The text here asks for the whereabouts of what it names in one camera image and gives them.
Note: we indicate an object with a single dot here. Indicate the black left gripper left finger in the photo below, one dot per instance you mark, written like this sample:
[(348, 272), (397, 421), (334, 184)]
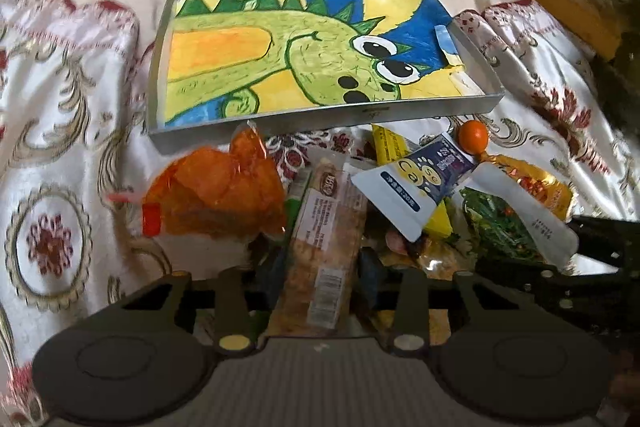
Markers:
[(150, 353)]

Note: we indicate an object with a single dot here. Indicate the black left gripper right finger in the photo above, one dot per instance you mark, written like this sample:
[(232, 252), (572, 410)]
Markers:
[(490, 348)]

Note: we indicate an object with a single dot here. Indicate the golden orange snack packet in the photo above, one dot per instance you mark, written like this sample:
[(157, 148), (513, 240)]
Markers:
[(555, 195)]

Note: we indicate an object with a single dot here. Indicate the green vegetable snack packet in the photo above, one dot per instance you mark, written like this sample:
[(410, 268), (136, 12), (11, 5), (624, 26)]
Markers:
[(495, 217)]

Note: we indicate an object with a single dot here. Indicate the blue white powder sachet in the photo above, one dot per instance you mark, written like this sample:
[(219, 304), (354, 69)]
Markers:
[(408, 190)]

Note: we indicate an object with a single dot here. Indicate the brown cracker pack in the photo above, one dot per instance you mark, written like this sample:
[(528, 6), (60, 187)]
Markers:
[(322, 251)]

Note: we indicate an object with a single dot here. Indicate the orange chips bag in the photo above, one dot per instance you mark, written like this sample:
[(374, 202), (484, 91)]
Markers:
[(218, 193)]

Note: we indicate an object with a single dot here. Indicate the small orange fruit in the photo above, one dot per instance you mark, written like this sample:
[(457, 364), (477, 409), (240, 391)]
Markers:
[(473, 137)]

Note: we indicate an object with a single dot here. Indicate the yellow snack pack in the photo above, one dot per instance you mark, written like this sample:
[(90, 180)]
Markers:
[(390, 146)]

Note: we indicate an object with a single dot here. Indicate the white floral bedspread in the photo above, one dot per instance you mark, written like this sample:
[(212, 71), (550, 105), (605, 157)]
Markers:
[(73, 81)]

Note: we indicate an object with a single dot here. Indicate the grey tray with dinosaur drawing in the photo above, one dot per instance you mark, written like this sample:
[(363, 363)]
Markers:
[(300, 65)]

